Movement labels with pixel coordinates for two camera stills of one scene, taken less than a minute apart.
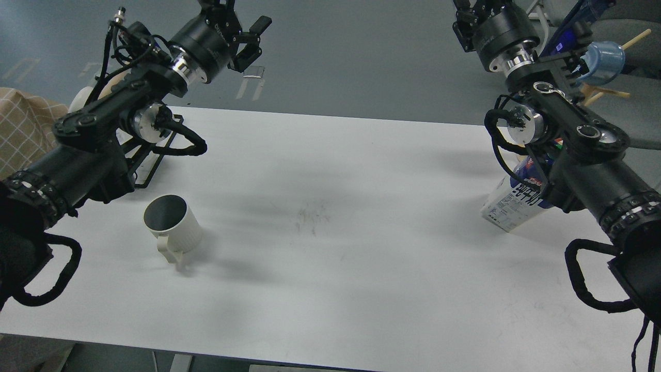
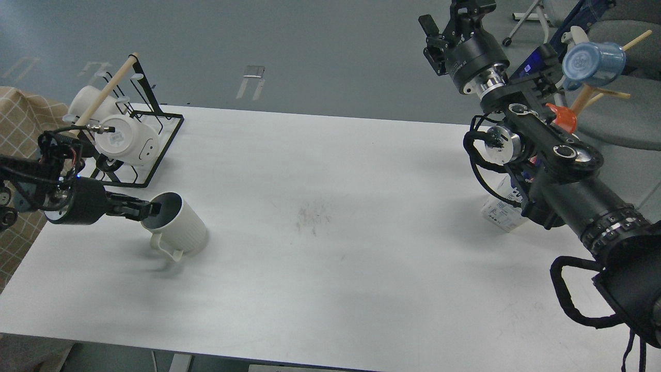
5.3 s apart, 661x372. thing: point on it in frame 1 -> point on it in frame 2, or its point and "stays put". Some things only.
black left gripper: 212,38 -> 82,201
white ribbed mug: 170,219 stays put
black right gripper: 485,27 -> 474,58
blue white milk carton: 512,201 stays put
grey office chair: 639,115 stays put
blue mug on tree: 605,60 stays put
